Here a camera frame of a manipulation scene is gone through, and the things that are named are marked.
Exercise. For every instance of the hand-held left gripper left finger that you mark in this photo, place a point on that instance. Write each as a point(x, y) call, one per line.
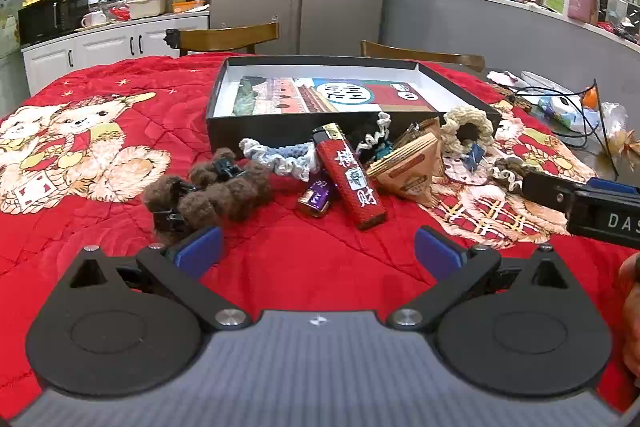
point(200, 249)

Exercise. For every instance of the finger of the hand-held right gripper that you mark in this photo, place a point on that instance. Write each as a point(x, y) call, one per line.
point(612, 186)
point(547, 192)

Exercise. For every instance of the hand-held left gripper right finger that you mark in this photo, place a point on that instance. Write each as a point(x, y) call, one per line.
point(437, 252)

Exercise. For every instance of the brown and white scrunchie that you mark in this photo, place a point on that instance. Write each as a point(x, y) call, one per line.
point(510, 174)

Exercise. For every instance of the large brown fuzzy hair claw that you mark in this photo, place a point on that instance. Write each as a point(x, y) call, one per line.
point(225, 202)

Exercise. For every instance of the small brown fuzzy hair claw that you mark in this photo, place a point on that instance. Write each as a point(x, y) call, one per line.
point(205, 169)

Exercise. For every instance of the brown triangular paper packet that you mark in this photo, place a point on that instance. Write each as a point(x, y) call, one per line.
point(410, 167)

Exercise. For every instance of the beige crochet scrunchie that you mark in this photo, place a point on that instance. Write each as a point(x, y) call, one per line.
point(452, 122)

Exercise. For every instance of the blue and white scrunchie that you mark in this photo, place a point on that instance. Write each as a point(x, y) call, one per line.
point(282, 157)

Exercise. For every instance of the black and white scrunchie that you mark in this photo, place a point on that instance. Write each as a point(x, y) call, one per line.
point(367, 139)

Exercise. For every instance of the black storage box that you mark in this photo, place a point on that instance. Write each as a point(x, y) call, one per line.
point(260, 127)

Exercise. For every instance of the person's right hand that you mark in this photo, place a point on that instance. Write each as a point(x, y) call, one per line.
point(632, 307)

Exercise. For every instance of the clear plastic bag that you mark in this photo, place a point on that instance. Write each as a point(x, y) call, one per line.
point(615, 117)

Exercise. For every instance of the red bear printed blanket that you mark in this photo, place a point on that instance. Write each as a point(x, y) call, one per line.
point(280, 257)

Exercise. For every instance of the tissue pack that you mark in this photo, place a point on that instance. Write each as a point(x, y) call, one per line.
point(565, 112)

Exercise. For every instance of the small blue clip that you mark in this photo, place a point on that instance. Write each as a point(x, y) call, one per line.
point(473, 155)

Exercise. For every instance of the orange small object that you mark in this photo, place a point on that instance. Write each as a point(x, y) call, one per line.
point(591, 99)

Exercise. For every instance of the white bowl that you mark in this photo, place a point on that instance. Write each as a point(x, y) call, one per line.
point(547, 82)

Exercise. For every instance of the large red lighter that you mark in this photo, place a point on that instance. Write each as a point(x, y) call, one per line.
point(352, 177)

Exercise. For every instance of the pink and white cloth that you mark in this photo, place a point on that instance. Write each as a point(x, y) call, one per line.
point(502, 78)

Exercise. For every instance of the small purple lighter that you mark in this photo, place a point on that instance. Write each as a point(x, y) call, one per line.
point(316, 199)

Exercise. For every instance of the wooden chair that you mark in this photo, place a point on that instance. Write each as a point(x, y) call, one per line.
point(225, 37)
point(425, 56)

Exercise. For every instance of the printed paper sheet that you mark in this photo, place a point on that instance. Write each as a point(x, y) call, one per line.
point(300, 94)

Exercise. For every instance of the pink thermos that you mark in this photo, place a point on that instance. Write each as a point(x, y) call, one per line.
point(582, 2)

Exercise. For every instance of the green card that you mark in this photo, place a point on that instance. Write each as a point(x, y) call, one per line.
point(554, 0)

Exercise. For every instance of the small black object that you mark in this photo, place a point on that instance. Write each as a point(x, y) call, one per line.
point(172, 39)

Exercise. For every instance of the white kitchen cabinet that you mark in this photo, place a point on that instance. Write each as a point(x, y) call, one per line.
point(100, 52)

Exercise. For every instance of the orange food packet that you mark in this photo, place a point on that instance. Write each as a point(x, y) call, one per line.
point(190, 7)

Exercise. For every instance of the beige plastic basin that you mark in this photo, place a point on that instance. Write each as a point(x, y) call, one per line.
point(147, 7)

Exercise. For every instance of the red packets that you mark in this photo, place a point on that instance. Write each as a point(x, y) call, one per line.
point(119, 13)

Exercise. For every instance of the white mug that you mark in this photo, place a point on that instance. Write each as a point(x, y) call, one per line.
point(94, 19)

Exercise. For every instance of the black microwave oven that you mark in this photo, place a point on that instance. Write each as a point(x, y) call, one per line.
point(50, 19)

